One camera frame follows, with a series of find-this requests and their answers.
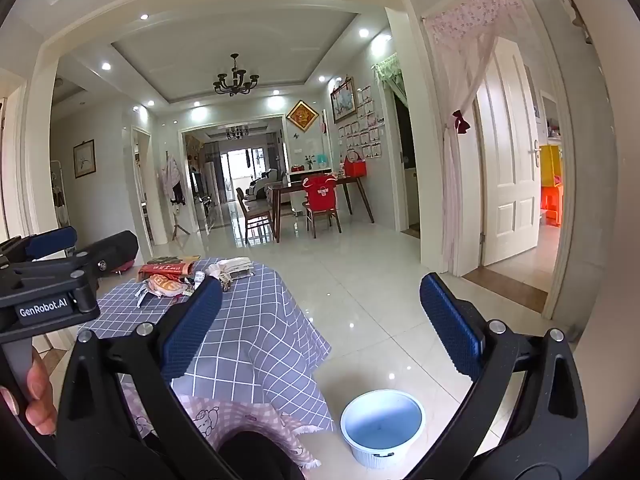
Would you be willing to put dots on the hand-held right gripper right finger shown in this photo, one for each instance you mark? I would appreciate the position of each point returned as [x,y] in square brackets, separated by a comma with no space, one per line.
[450,325]

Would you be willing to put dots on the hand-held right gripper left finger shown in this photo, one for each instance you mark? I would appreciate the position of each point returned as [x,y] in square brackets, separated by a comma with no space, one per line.
[195,325]

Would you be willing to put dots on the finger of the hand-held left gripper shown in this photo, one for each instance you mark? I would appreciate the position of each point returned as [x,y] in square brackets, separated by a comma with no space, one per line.
[50,241]
[115,252]

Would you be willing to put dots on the small silver wrapper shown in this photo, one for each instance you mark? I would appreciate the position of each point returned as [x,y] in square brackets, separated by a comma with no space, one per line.
[197,280]

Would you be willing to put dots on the clear bread packet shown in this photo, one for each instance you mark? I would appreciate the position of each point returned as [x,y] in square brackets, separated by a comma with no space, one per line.
[167,285]

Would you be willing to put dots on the small white wrapper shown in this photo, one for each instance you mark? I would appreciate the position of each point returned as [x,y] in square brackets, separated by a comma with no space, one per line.
[142,296]

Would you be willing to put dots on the white paper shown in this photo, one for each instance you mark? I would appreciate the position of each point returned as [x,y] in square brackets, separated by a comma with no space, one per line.
[232,266]

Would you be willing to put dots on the white and blue bin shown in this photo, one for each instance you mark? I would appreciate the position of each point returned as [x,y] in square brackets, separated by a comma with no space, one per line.
[380,425]

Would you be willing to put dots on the person's left hand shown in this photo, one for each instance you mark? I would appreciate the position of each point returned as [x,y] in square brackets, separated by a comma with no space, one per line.
[40,395]

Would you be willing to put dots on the red floor cushion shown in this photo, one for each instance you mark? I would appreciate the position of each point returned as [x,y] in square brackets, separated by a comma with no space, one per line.
[125,266]

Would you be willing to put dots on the white clothes rack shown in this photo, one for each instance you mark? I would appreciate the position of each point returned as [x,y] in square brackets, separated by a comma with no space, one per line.
[59,195]

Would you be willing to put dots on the blue checked tablecloth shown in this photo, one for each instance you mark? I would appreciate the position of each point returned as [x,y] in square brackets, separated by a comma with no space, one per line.
[260,320]

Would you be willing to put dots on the coat stand with clothes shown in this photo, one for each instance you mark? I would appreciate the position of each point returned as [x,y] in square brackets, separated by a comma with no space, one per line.
[171,177]

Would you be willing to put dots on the pink checked cartoon cloth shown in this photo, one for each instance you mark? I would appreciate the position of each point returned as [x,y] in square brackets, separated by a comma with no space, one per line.
[215,417]

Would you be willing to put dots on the wooden dining chair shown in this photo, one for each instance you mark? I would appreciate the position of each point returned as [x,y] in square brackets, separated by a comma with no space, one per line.
[252,210]

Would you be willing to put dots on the pink floral curtain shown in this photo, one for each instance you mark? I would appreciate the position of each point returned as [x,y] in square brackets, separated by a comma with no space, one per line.
[455,185]

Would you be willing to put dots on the orange plastic stool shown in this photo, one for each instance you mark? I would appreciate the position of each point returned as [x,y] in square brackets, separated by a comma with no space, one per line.
[550,205]

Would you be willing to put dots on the wooden chair with shirt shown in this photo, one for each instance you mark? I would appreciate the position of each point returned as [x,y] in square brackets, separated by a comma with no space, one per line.
[325,217]

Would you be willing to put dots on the dark wooden dining table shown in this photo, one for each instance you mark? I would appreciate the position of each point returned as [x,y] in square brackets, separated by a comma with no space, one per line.
[290,187]

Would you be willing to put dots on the small dark chandelier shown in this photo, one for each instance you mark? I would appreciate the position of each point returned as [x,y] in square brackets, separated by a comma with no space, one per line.
[237,132]

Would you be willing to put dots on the white panel door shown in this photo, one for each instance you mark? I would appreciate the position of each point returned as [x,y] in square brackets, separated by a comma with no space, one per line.
[505,160]

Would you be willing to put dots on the white sideboard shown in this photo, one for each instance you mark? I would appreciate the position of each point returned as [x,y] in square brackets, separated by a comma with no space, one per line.
[297,180]

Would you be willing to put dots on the red shirt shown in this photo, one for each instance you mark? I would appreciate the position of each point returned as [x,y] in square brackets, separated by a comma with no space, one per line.
[321,192]

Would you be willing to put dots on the group of ceiling spotlights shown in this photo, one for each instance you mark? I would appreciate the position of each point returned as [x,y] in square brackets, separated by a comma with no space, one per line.
[106,66]

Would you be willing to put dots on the yellow cabinet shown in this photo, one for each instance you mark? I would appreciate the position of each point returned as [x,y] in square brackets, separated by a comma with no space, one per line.
[549,165]

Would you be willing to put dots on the dark red bow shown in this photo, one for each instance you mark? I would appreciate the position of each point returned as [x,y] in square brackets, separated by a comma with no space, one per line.
[460,121]

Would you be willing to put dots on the black chandelier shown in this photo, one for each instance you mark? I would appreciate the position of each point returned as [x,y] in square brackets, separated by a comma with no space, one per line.
[236,80]

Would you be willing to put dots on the red gold diamond picture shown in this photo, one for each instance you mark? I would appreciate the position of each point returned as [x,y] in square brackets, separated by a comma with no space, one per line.
[302,116]

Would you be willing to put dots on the large framed painting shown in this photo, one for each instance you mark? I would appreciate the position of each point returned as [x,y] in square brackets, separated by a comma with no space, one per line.
[343,101]

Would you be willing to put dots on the green door valance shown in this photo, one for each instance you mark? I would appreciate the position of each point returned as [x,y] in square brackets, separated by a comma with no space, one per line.
[387,70]

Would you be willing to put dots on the brown framed wall picture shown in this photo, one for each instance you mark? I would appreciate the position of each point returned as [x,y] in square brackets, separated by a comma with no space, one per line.
[84,159]

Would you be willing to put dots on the group of wall certificates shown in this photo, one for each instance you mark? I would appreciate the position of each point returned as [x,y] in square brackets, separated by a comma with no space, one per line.
[367,130]

